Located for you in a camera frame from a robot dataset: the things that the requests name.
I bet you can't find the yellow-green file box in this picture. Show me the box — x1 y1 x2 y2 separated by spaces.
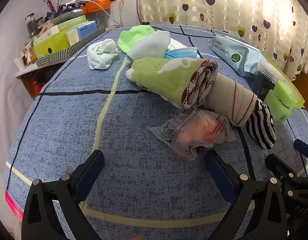
33 31 71 58

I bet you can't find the light green cloth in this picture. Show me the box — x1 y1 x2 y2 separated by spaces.
118 25 155 54

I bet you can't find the white knit sock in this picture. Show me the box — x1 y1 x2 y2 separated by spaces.
126 30 171 64

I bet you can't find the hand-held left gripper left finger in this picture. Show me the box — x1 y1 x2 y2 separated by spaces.
21 149 105 240

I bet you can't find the blue box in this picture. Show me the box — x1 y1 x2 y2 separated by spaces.
66 20 97 46

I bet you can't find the white cable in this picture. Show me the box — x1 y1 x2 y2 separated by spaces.
86 0 126 30

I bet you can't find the cream heart print curtain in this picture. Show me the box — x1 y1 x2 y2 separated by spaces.
139 0 308 75

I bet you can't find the black white striped sock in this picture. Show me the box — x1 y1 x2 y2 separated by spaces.
246 99 277 150

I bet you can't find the paper cup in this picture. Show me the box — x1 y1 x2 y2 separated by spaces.
14 57 26 70

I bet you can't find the grey striped cardboard box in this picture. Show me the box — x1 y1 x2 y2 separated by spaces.
35 25 107 68

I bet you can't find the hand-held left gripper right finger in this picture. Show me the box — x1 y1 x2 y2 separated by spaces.
205 149 289 240

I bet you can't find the grey handheld device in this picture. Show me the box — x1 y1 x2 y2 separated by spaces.
53 8 84 22

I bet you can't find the clear plastic bag orange item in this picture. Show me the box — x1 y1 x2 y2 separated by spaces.
148 109 237 161

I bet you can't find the black cable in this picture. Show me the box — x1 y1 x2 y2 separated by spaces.
134 0 152 27

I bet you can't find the wet wipes pack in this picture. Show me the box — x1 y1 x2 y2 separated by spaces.
210 35 267 78

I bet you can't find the wooden side table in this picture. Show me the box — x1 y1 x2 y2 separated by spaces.
14 62 59 100

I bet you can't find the yellow-green cardboard box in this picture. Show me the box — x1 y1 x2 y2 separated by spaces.
265 57 306 109

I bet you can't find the blue face mask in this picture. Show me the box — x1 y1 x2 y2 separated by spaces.
164 47 200 60

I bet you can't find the green cream jar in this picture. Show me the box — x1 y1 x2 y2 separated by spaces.
264 80 300 125

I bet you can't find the white pale green sock bundle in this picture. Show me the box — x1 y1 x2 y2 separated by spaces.
87 39 119 70

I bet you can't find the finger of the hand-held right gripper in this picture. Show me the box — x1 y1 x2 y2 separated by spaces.
293 139 308 163
266 154 298 181

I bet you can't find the clear round plastic container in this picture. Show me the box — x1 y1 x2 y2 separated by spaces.
249 60 292 100

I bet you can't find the beige elastic bandage roll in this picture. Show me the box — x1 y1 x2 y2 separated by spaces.
205 74 259 127

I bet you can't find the wooden wardrobe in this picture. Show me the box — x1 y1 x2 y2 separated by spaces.
291 62 308 100

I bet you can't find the green dinosaur towel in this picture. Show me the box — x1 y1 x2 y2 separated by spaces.
126 57 219 110

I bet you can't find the blue checked bed sheet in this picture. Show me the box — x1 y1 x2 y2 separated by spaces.
3 24 308 240

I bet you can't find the green flat box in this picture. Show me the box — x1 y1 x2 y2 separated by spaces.
34 15 87 40

